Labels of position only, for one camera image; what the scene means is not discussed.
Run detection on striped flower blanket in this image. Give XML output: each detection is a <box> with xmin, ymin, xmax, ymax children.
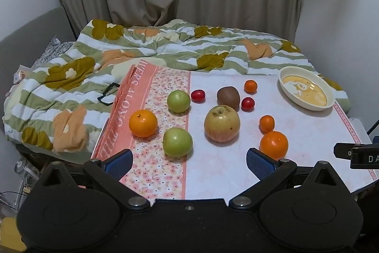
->
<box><xmin>3</xmin><ymin>18</ymin><xmax>351</xmax><ymax>154</ymax></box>

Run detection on red cherry tomato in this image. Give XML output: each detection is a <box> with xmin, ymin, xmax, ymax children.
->
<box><xmin>241</xmin><ymin>97</ymin><xmax>255</xmax><ymax>112</ymax></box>
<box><xmin>191</xmin><ymin>89</ymin><xmax>206</xmax><ymax>102</ymax></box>

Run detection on yellow object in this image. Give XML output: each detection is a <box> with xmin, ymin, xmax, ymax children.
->
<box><xmin>0</xmin><ymin>216</ymin><xmax>28</xmax><ymax>253</ymax></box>

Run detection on black cable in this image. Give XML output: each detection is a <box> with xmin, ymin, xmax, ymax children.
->
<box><xmin>366</xmin><ymin>119</ymin><xmax>379</xmax><ymax>135</ymax></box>

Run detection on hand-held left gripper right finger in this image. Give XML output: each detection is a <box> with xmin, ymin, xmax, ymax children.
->
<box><xmin>229</xmin><ymin>148</ymin><xmax>344</xmax><ymax>210</ymax></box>

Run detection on large orange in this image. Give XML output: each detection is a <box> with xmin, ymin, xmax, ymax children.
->
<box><xmin>129</xmin><ymin>110</ymin><xmax>158</xmax><ymax>138</ymax></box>
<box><xmin>260</xmin><ymin>131</ymin><xmax>289</xmax><ymax>161</ymax></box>

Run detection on cream bowl with cartoon print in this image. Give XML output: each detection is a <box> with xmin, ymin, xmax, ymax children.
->
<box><xmin>279</xmin><ymin>66</ymin><xmax>336</xmax><ymax>111</ymax></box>

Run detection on brown kiwi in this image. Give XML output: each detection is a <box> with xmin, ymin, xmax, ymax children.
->
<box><xmin>217</xmin><ymin>86</ymin><xmax>240</xmax><ymax>111</ymax></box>

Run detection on yellow pear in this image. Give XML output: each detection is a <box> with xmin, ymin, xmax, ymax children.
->
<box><xmin>204</xmin><ymin>105</ymin><xmax>240</xmax><ymax>143</ymax></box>

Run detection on grey patterned pillow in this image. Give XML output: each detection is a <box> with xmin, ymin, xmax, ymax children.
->
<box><xmin>31</xmin><ymin>35</ymin><xmax>77</xmax><ymax>70</ymax></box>

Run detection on black eyeglasses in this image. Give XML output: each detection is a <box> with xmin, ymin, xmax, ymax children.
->
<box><xmin>97</xmin><ymin>82</ymin><xmax>121</xmax><ymax>107</ymax></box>

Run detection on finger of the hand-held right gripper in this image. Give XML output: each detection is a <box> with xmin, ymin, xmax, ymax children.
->
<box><xmin>334</xmin><ymin>143</ymin><xmax>379</xmax><ymax>170</ymax></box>

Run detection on small white box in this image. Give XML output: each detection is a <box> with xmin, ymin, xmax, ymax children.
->
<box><xmin>13</xmin><ymin>64</ymin><xmax>34</xmax><ymax>84</ymax></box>

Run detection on grey upholstered headboard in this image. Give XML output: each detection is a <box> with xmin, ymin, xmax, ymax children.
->
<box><xmin>0</xmin><ymin>5</ymin><xmax>76</xmax><ymax>70</ymax></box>

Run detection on green apple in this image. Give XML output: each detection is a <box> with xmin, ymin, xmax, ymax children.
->
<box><xmin>167</xmin><ymin>90</ymin><xmax>191</xmax><ymax>114</ymax></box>
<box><xmin>162</xmin><ymin>127</ymin><xmax>193</xmax><ymax>158</ymax></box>

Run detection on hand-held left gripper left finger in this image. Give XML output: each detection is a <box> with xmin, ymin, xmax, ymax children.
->
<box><xmin>37</xmin><ymin>149</ymin><xmax>151</xmax><ymax>210</ymax></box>

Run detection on pink floral tablecloth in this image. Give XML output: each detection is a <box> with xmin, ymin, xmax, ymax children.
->
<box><xmin>90</xmin><ymin>59</ymin><xmax>379</xmax><ymax>201</ymax></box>

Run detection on clear glass jar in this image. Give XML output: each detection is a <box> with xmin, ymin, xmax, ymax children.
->
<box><xmin>13</xmin><ymin>156</ymin><xmax>40</xmax><ymax>193</ymax></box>

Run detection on small mandarin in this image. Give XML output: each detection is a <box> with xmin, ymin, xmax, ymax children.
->
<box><xmin>259</xmin><ymin>115</ymin><xmax>275</xmax><ymax>133</ymax></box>
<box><xmin>244</xmin><ymin>79</ymin><xmax>258</xmax><ymax>94</ymax></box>

